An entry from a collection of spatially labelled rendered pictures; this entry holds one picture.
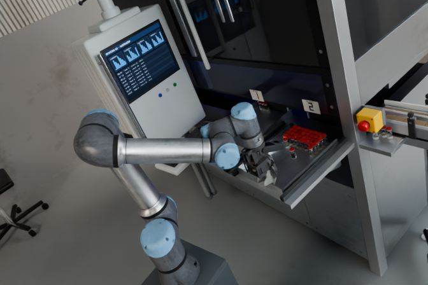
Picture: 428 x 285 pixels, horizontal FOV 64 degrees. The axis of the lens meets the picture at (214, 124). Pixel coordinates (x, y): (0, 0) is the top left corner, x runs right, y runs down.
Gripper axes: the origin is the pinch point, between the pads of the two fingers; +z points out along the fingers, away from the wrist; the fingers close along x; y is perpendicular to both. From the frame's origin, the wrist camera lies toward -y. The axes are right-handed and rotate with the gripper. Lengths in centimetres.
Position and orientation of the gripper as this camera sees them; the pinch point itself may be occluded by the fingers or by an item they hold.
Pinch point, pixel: (272, 181)
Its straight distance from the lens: 134.7
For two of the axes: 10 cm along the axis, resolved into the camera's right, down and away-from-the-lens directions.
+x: 5.9, 2.1, -7.8
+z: 3.4, 8.2, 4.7
